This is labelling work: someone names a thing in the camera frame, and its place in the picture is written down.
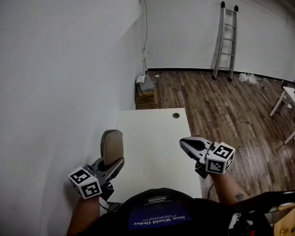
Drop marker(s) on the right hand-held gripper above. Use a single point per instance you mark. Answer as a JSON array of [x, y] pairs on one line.
[[220, 160]]

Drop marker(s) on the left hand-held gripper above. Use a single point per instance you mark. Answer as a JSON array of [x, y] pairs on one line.
[[87, 184]]

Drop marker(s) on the brown oval pad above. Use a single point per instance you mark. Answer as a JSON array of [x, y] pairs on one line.
[[111, 146]]

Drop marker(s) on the person's right forearm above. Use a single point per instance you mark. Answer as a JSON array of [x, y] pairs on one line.
[[226, 190]]

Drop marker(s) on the person's left forearm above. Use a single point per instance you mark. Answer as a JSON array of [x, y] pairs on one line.
[[84, 213]]

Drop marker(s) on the small white table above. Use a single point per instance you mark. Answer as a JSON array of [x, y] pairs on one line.
[[150, 136]]

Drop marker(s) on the large cardboard box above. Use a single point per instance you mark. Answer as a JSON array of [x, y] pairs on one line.
[[147, 104]]

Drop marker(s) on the person's black printed shirt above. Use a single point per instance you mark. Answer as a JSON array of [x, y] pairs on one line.
[[162, 205]]

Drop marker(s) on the grey electronic device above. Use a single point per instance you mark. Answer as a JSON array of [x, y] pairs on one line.
[[148, 86]]

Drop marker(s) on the clear plastic bag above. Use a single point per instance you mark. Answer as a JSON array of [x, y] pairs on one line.
[[248, 78]]

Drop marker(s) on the small white device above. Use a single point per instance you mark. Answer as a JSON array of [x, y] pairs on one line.
[[140, 79]]

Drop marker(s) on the white desk with items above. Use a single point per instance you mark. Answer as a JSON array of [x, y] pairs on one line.
[[293, 97]]

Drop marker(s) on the aluminium ladder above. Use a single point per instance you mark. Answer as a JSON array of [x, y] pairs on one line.
[[220, 33]]

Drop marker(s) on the wooden board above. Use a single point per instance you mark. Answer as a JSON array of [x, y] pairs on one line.
[[290, 220]]

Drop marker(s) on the white wall junction box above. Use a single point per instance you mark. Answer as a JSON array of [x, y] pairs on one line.
[[144, 54]]

